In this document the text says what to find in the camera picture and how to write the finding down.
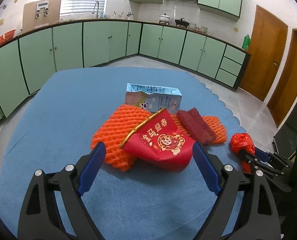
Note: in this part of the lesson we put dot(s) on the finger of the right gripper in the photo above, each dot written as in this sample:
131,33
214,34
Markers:
275,160
251,162

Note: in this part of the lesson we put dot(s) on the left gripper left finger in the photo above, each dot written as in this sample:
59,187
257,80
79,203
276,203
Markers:
40,217

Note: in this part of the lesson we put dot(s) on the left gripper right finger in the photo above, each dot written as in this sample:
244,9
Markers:
244,208

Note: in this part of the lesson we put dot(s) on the red plastic bag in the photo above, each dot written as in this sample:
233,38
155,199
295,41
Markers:
240,144

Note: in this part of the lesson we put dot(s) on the dark red scouring pad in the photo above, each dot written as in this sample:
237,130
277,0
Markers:
197,128

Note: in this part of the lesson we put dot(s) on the red gift envelope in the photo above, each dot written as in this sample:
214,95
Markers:
160,142

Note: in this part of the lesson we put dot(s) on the orange foam fruit net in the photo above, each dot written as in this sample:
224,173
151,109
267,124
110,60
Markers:
113,132

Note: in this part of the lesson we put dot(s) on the light blue milk carton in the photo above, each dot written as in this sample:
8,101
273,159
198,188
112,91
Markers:
153,98

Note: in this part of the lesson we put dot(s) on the green lower kitchen cabinets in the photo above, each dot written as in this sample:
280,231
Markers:
27,61

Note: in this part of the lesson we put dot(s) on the chrome kitchen faucet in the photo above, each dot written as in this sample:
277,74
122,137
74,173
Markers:
95,11

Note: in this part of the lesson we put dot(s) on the black glass cabinet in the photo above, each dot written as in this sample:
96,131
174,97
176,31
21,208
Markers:
286,138

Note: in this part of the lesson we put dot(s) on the brown wooden door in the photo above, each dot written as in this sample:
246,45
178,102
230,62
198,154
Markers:
285,93
267,45

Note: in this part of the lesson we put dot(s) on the blue scalloped table mat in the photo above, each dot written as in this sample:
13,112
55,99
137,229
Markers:
145,202

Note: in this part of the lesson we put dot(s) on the green thermos bottle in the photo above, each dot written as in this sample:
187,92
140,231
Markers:
246,42

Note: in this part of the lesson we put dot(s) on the black wok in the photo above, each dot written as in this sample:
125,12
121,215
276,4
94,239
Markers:
181,23

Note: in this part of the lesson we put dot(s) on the white cooking pot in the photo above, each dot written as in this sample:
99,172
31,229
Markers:
164,19

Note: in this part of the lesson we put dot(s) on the red plastic basin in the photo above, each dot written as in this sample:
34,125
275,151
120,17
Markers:
7,36

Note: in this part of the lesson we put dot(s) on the brown cardboard box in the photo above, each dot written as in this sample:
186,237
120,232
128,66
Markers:
39,14

